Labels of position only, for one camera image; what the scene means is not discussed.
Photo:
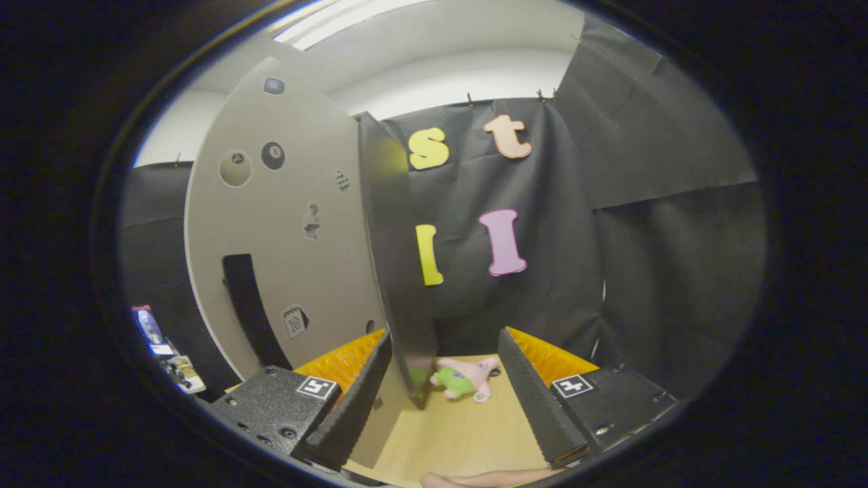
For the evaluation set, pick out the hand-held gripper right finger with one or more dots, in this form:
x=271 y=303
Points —
x=536 y=400

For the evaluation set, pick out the pink and green plush toy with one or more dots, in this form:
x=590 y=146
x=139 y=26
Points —
x=468 y=379

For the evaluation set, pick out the blue and white printed board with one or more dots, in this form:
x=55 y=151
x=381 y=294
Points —
x=150 y=329

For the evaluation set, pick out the grey shoe cabinet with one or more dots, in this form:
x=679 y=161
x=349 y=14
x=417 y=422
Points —
x=393 y=271

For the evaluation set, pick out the large ceiling light panel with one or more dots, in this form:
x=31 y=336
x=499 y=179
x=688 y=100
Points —
x=325 y=24

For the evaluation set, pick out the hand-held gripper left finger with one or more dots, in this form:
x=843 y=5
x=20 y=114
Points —
x=352 y=400

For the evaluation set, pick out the black backdrop cloth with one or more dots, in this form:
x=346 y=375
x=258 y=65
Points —
x=644 y=237

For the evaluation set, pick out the printed paper sheet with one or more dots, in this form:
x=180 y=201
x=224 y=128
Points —
x=184 y=376

